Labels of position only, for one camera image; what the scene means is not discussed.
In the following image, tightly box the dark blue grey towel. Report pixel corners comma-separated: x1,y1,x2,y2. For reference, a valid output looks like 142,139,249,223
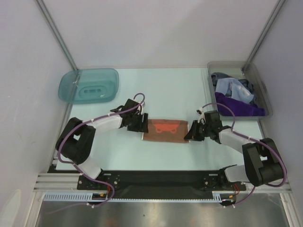
211,72,256,104

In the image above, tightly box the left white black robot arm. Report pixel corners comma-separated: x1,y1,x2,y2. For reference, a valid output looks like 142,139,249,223
55,99,148,189

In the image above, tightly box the light blue cable duct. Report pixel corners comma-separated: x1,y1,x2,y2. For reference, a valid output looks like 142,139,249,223
43,192,235,203

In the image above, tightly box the aluminium corner post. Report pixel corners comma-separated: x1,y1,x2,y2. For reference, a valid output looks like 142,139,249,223
34,0,78,70
242,0,287,71

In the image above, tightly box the light blue towel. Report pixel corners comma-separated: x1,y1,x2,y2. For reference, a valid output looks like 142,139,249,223
215,78,254,104

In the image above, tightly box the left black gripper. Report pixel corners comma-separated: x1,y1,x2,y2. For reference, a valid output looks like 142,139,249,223
127,112,148,133

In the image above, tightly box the purple towel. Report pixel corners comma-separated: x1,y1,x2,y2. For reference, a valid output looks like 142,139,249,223
215,92,266,117

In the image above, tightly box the left aluminium corner post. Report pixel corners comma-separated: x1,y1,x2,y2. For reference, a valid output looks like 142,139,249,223
34,0,78,70

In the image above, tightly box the right aluminium corner post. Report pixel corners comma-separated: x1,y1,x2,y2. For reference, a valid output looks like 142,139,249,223
242,0,287,71

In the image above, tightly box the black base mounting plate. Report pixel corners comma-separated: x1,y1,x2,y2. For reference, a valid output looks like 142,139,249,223
77,169,247,200

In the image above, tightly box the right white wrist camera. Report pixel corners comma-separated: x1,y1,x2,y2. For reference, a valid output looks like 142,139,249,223
196,107,206,124

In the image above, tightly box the brown orange towel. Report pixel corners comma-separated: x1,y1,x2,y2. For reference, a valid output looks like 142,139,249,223
142,119,189,143

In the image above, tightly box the teal plastic bin lid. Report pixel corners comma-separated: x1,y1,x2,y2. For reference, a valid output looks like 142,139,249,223
58,68,119,105

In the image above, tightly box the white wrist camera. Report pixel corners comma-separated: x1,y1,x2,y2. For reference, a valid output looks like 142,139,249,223
135,102,145,115
196,107,206,124

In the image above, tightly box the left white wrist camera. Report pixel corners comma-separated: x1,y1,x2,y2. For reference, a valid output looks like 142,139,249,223
135,102,145,115

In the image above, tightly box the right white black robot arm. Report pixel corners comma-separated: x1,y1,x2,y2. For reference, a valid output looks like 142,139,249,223
184,111,287,190

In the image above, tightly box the clear grey plastic bin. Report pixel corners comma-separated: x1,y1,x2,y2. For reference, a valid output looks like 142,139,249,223
207,61,273,120

